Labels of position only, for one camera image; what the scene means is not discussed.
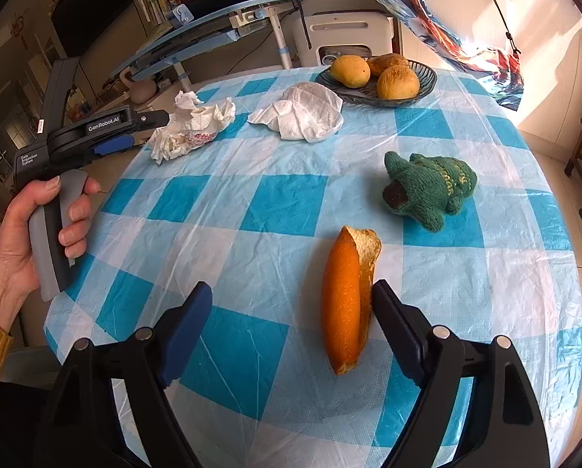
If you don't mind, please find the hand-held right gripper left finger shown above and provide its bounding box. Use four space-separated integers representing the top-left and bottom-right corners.
32 282 214 468

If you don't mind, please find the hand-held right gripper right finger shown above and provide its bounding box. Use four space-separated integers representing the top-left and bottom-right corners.
371 279 551 468

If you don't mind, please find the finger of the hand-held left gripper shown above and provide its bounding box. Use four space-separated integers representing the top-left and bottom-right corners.
135 110 172 130
93 137 137 156

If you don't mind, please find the floral paper tissue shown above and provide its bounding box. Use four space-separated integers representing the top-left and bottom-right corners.
147 90 236 165

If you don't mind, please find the orange peel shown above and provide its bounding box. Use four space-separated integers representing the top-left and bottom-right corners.
320 225 383 376

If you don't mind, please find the green knitted toy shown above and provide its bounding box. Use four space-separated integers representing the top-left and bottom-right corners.
383 151 478 232

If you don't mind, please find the large white tissue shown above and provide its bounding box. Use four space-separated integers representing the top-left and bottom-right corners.
247 83 344 144

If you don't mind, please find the person's left hand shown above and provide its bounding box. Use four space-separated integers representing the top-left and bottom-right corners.
0 175 101 332

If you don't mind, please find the pink kettlebell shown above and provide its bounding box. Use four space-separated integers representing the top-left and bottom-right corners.
119 68 158 105

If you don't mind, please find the blue study desk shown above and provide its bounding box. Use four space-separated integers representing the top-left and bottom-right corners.
110 0 304 89

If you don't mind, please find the black television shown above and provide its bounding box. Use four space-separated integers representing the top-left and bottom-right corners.
50 0 135 57

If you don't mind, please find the blue white checked tablecloth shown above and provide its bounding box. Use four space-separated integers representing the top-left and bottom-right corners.
42 66 582 468

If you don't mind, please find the yellow mango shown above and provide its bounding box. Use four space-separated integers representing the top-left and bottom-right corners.
376 64 420 101
366 53 411 76
329 55 371 89

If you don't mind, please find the dark fruit plate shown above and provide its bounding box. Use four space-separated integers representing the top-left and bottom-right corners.
315 58 438 107

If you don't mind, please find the white air purifier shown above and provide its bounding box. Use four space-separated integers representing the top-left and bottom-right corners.
293 10 401 66

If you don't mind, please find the red wall ornament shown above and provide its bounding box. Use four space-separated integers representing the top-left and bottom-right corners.
9 14 28 50

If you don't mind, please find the printed bag with black strap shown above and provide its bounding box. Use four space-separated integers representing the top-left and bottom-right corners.
364 0 525 110

